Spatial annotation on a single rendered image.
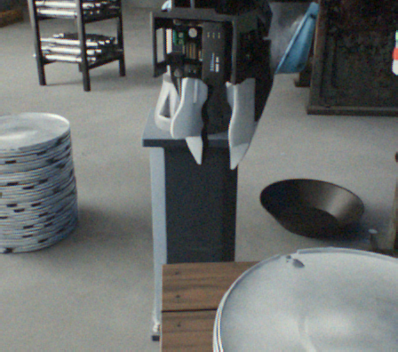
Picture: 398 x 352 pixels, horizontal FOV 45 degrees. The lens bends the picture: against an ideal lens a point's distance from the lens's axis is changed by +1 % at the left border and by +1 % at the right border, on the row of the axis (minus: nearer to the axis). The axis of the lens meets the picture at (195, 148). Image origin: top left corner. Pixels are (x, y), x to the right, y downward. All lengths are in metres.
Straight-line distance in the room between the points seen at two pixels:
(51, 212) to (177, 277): 0.75
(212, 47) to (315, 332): 0.30
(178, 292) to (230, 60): 0.34
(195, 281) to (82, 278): 0.65
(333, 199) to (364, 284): 0.97
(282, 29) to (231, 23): 0.41
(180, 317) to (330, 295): 0.17
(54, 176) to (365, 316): 0.96
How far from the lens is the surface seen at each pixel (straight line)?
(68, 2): 2.91
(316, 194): 1.58
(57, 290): 1.24
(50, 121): 1.44
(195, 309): 0.61
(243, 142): 0.44
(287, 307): 0.55
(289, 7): 0.79
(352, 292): 0.58
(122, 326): 1.11
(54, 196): 1.35
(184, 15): 0.37
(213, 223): 0.91
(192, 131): 0.46
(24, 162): 1.28
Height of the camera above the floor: 0.74
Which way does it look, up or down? 22 degrees down
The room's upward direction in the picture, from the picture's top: straight up
